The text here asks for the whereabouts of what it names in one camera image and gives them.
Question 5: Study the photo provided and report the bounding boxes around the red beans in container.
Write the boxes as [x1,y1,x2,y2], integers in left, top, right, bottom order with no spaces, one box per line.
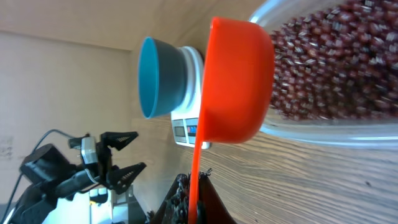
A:
[271,0,397,121]

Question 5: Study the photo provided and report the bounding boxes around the clear plastic container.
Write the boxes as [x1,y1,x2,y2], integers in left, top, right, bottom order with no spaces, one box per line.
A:
[249,0,397,149]

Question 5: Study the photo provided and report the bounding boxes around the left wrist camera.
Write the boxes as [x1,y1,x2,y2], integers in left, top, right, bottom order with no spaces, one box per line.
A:
[81,136,98,164]

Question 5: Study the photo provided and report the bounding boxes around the red scoop with blue handle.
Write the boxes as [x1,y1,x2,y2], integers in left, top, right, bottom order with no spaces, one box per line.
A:
[188,17,274,224]

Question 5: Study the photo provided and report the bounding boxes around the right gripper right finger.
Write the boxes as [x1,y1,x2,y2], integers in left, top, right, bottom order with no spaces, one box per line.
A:
[196,168,236,224]

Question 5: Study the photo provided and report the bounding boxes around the blue bowl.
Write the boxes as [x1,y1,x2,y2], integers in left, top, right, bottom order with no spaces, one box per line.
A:
[137,37,187,119]

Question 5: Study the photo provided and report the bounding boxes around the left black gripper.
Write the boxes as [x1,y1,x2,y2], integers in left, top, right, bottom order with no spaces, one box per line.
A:
[95,131,147,194]

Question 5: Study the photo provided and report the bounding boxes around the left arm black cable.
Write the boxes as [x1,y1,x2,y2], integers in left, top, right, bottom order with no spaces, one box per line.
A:
[0,129,75,224]

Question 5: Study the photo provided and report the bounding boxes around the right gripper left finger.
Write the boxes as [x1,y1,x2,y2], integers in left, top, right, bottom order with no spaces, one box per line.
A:
[150,174,190,224]

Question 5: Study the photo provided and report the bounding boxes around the white kitchen scale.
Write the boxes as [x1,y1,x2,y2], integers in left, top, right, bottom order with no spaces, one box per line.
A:
[171,46,204,147]

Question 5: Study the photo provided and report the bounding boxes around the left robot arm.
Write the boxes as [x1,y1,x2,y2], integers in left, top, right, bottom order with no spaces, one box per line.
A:
[1,132,146,223]

